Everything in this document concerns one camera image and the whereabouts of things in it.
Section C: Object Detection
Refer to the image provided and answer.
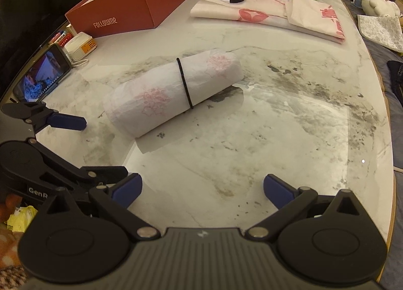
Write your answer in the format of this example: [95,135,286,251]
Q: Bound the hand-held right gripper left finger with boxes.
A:
[39,173,159,242]

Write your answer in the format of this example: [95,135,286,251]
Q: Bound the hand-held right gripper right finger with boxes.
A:
[244,174,362,242]

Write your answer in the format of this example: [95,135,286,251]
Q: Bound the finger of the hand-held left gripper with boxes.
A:
[0,102,87,135]
[28,137,129,194]

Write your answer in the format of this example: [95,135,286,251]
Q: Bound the white pink-printed shopping bag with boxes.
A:
[103,48,244,138]

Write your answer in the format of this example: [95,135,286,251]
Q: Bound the black hair band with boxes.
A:
[176,58,195,110]

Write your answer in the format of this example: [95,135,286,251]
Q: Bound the folded white bag red lettering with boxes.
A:
[285,0,346,40]

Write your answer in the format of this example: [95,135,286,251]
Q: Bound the folded white bag pink print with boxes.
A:
[190,0,346,44]

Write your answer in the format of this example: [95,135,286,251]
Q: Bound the smartphone on stand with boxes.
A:
[13,44,74,103]

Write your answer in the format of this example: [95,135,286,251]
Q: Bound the yellow packet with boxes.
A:
[6,205,38,234]

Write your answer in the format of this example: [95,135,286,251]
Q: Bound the white device orange label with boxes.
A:
[64,32,96,61]

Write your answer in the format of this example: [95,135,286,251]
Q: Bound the small colourful boxes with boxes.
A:
[47,24,76,47]

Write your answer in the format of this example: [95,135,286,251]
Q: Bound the patterned cloth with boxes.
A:
[0,227,29,290]

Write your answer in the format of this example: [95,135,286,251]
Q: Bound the black television screen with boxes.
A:
[0,0,83,98]

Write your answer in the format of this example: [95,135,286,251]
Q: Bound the red cardboard box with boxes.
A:
[64,0,202,38]

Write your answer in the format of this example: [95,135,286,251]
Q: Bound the dark cloth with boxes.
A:
[387,60,403,102]

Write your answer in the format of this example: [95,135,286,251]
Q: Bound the grey lace cloth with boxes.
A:
[357,15,403,53]

